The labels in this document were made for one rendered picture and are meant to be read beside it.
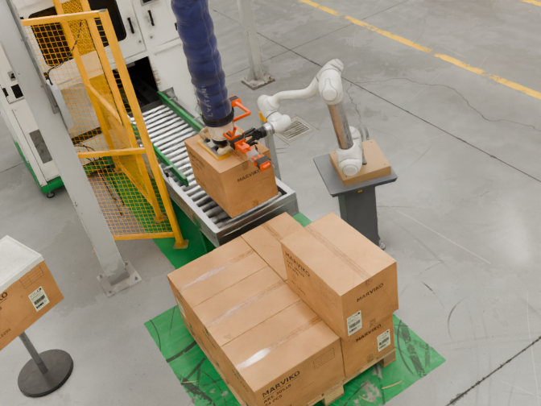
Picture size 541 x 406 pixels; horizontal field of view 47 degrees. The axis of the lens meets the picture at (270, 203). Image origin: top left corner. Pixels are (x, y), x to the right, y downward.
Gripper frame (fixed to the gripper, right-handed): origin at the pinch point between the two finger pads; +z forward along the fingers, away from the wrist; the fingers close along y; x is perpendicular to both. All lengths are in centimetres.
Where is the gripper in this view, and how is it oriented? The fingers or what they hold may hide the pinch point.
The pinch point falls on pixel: (238, 142)
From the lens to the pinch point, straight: 423.4
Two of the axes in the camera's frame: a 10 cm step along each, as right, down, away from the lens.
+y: 1.6, 7.8, 6.1
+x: -5.2, -4.6, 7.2
